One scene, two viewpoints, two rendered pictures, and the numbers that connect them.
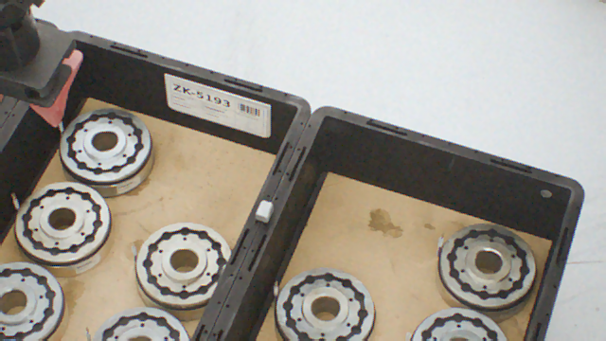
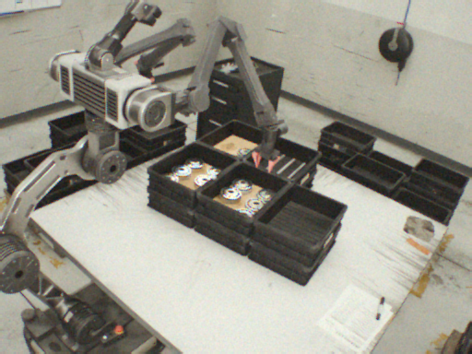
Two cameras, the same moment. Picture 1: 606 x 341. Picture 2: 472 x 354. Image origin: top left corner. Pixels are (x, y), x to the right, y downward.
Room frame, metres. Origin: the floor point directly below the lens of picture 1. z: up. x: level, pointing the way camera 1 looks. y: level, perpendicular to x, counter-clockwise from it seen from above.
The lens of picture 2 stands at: (2.37, 0.42, 2.04)
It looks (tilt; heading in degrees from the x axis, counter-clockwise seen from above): 32 degrees down; 189
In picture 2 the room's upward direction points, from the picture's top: 8 degrees clockwise
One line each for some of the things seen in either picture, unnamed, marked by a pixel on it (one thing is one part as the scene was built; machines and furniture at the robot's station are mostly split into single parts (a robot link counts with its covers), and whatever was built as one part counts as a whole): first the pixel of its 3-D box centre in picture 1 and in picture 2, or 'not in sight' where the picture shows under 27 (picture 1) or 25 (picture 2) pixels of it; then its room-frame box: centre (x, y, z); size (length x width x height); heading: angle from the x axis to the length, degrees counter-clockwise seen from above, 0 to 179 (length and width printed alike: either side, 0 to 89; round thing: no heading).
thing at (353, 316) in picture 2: not in sight; (357, 316); (1.09, 0.79, 0.70); 0.33 x 0.23 x 0.01; 154
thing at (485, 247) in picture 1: (488, 262); not in sight; (0.66, -0.20, 0.86); 0.05 x 0.05 x 0.01
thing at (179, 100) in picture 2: not in sight; (171, 102); (1.06, -0.05, 1.45); 0.09 x 0.08 x 0.12; 64
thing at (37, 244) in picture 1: (62, 222); (255, 205); (0.70, 0.26, 0.86); 0.10 x 0.10 x 0.01
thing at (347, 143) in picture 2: not in sight; (342, 157); (-0.97, 0.75, 0.37); 0.40 x 0.30 x 0.45; 65
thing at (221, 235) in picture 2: not in sight; (241, 215); (0.68, 0.20, 0.76); 0.40 x 0.30 x 0.12; 162
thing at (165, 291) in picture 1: (185, 263); (230, 193); (0.65, 0.12, 0.86); 0.10 x 0.10 x 0.01
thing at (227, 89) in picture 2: not in sight; (238, 112); (-1.21, -0.24, 0.45); 0.60 x 0.45 x 0.90; 154
